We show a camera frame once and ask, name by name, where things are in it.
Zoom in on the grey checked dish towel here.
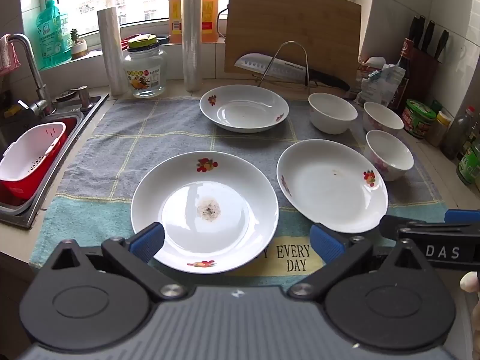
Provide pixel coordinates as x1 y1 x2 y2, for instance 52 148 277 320
29 95 451 293

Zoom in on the small potted succulent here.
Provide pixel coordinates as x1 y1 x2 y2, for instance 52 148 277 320
69 28 90 60

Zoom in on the orange cooking oil bottle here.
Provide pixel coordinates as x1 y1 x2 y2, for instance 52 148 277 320
169 0 219 44

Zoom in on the white bowl pink print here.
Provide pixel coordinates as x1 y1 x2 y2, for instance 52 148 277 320
363 101 404 133
365 130 415 181

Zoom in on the stainless steel sink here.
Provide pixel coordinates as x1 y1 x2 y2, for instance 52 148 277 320
0 92 109 229

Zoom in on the dark soy sauce bottle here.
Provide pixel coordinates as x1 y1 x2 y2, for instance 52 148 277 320
395 37 413 102

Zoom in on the steel kitchen faucet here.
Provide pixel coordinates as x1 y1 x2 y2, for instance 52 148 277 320
7 34 52 116

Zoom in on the maroon knife block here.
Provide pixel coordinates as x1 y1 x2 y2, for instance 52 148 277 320
407 45 441 113

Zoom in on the black handled kitchen knife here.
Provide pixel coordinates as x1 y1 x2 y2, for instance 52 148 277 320
234 53 350 91

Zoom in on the steel sink soap dispenser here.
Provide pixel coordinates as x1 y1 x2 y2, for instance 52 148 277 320
77 85 93 112

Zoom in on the glass jar green lid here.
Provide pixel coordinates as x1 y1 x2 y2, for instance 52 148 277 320
124 34 168 99

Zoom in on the tall plastic wrap roll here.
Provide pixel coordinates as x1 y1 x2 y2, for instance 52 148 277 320
182 0 205 91

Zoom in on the white floral plate grey stain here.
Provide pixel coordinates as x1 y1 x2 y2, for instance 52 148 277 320
131 151 279 274

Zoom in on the bamboo cutting board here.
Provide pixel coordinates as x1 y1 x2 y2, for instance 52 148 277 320
224 0 362 91

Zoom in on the white printed plastic bag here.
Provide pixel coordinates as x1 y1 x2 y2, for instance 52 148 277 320
361 64 407 102

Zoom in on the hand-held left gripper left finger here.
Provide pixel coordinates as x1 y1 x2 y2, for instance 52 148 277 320
50 222 188 302

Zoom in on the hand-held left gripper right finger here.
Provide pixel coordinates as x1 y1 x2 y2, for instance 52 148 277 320
287 223 426 302

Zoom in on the dark glass bottle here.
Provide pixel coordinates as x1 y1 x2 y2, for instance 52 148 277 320
442 106 480 160

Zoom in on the orange white plastic bag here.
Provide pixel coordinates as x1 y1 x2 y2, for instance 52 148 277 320
355 57 387 81

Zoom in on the plain white bowl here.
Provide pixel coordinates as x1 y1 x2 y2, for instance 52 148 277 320
308 92 358 135

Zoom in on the person's right hand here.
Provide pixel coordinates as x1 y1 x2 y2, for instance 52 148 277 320
459 270 480 360

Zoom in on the green round tin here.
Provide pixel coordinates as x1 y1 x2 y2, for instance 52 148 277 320
402 99 437 139

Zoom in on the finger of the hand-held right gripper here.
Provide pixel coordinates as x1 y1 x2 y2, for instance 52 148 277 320
445 209 480 224
379 215 480 241

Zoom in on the white colander basket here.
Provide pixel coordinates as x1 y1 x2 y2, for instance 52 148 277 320
0 122 67 192

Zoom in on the yellow lid spice jar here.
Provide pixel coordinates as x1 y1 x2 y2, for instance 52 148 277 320
427 112 453 148

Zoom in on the pink dish cloth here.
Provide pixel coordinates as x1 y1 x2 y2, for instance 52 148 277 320
0 34 21 76

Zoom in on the metal wire rack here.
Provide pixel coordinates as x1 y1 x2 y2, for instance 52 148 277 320
252 41 312 88

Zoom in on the short plastic wrap roll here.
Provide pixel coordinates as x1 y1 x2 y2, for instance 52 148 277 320
97 7 130 96

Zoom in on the green plastic bottle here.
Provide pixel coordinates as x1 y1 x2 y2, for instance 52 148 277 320
457 146 480 185

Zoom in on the white floral plate brown stain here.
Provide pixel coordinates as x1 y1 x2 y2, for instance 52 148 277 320
276 139 389 234

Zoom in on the red plastic basin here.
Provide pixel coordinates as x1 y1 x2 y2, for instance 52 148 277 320
0 117 78 211

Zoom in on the green dish soap bottle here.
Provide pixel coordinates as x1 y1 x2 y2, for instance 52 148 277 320
35 0 72 70

